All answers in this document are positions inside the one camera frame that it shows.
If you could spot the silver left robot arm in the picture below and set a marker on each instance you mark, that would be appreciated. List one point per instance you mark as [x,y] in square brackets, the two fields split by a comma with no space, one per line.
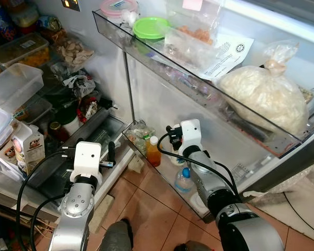
[76,209]

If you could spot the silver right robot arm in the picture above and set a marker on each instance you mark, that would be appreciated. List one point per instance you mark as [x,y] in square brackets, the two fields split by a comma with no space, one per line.
[204,178]

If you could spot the grey fridge drawer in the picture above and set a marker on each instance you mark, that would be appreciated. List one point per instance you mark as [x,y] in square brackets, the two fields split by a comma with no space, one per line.
[91,130]

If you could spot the clear fridge door shelf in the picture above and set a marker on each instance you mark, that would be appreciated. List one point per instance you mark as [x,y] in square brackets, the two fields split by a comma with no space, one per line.
[162,180]
[199,97]

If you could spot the fridge control panel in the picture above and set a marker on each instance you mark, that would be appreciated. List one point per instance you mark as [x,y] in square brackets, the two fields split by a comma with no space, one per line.
[70,4]

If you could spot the orange juice bottle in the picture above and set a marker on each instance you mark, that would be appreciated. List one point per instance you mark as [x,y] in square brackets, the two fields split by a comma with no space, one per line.
[153,156]

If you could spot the clear bag of greens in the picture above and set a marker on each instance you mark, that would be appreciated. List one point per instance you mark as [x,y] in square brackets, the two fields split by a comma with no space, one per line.
[137,135]

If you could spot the white milk carton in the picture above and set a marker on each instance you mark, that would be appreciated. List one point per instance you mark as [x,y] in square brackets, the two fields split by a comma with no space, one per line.
[29,151]

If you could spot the blue cap water bottle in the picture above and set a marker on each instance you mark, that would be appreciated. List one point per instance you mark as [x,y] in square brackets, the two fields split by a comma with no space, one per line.
[183,180]

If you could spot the black lidded pot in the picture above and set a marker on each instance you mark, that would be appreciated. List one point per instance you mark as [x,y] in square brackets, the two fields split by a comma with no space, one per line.
[63,104]

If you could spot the red snack packet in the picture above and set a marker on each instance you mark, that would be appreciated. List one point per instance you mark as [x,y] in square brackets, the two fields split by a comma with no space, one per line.
[89,110]

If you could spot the beige stone block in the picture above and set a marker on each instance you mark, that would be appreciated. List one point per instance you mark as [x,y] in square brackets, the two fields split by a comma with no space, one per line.
[102,212]

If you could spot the black and white crumpled bag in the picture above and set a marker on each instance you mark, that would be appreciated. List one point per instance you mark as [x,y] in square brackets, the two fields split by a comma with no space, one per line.
[81,83]

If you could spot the grey robot left leg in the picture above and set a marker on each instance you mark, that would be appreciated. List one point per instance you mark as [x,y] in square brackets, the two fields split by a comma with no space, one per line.
[115,238]

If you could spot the empty clear plastic box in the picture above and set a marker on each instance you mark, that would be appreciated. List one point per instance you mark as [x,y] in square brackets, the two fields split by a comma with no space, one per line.
[13,86]

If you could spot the white bubble wrap sheet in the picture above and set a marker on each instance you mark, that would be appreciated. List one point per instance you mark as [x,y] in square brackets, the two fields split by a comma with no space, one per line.
[303,206]

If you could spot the printed paper sheet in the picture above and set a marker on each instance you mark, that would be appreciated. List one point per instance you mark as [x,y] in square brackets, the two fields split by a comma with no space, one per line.
[227,55]

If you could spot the big bag of white food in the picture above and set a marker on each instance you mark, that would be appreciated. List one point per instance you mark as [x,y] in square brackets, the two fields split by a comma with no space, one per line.
[267,97]

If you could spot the bag of beige slices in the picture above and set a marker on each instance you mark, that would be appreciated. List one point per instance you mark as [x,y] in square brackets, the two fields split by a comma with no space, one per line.
[73,52]

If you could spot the clear bag of orange food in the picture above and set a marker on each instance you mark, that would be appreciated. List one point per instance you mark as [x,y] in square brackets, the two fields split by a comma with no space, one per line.
[196,34]

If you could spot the dark robot right leg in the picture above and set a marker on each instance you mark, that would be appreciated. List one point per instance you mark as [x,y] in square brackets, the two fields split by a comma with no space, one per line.
[187,247]

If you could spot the green lid container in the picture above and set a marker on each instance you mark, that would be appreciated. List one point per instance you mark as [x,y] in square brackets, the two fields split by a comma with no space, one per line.
[150,27]

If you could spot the labelled box of orange food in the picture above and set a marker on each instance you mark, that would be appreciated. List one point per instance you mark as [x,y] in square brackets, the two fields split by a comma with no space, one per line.
[21,49]

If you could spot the colourful snack packet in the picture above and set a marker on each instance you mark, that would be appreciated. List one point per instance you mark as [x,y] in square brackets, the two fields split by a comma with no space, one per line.
[48,23]

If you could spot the pink sticky note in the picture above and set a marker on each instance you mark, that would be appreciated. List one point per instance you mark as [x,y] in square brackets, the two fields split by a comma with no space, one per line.
[192,4]

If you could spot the pink lid container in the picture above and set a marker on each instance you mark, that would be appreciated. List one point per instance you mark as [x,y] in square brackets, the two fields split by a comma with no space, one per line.
[118,8]

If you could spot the yellow lid jar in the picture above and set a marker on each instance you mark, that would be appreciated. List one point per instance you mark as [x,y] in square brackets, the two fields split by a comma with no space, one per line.
[25,14]

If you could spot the blue drink can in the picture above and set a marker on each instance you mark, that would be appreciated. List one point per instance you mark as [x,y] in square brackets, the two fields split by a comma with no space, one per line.
[1,23]

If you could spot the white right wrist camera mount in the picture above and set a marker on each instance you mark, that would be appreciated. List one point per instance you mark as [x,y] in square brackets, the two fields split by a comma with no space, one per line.
[191,133]

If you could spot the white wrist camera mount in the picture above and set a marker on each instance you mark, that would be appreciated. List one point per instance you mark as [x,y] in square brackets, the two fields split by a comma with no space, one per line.
[86,159]
[191,133]

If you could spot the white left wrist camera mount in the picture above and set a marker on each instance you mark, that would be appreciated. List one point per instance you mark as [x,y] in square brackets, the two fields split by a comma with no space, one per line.
[86,159]

